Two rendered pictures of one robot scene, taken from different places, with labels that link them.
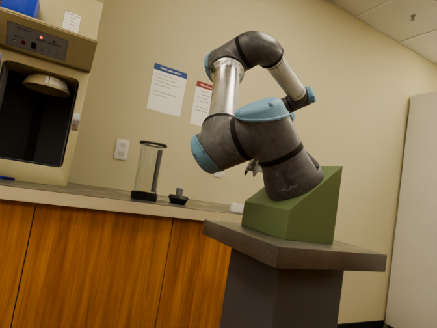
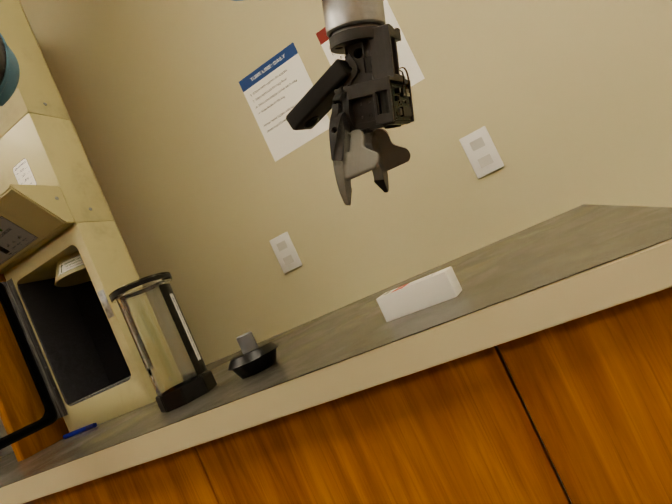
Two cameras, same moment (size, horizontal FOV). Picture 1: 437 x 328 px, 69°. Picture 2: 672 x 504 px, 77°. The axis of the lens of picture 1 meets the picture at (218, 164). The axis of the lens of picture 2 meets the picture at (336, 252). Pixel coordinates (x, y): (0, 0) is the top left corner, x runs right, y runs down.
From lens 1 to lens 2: 1.15 m
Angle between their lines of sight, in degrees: 49
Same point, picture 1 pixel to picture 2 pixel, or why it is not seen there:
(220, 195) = (527, 205)
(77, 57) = (35, 223)
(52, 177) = (132, 397)
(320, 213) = not seen: outside the picture
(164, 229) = (192, 476)
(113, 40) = (177, 111)
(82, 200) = (35, 484)
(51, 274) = not seen: outside the picture
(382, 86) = not seen: outside the picture
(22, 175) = (106, 411)
